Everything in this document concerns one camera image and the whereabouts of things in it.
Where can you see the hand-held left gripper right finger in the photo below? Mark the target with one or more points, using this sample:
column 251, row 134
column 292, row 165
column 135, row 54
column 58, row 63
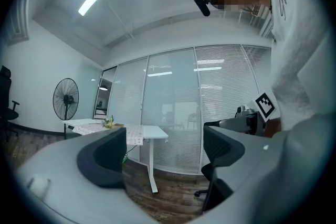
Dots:
column 223, row 149

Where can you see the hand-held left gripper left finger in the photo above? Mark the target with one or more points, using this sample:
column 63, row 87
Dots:
column 105, row 162

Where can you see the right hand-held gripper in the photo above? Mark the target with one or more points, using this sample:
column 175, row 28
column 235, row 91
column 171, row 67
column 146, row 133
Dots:
column 252, row 120

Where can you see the person's right forearm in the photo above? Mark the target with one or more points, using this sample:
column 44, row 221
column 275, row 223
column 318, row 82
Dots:
column 273, row 127

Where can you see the black mesh office chair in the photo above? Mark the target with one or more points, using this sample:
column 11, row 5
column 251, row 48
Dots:
column 214, row 186

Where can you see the small flower plant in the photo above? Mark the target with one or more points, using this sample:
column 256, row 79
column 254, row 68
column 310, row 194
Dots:
column 109, row 122

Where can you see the patterned tablecloth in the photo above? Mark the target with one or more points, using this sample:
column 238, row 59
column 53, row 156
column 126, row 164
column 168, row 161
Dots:
column 135, row 135

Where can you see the white table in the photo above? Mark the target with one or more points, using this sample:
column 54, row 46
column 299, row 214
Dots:
column 155, row 132

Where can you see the black standing fan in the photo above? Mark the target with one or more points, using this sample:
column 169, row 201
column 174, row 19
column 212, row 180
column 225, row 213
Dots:
column 66, row 99

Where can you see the black office chair with armrest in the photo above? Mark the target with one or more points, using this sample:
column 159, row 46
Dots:
column 6, row 110

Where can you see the person's white shirt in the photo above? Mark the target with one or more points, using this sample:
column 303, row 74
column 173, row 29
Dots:
column 296, row 34

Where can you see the black head-worn camera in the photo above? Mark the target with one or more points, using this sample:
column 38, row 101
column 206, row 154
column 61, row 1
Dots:
column 202, row 4

